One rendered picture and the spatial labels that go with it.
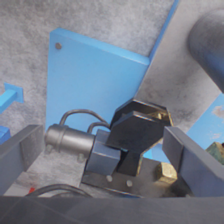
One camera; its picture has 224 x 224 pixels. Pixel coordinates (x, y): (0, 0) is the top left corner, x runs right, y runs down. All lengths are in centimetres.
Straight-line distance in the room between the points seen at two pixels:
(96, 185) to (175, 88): 59
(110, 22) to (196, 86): 54
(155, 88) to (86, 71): 37
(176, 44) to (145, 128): 43
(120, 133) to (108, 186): 25
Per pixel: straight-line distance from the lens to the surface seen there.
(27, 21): 106
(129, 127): 50
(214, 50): 57
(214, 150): 75
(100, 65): 85
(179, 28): 78
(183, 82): 88
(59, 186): 61
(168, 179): 78
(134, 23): 90
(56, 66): 92
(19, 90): 129
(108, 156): 59
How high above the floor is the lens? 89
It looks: 51 degrees down
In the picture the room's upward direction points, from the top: 170 degrees counter-clockwise
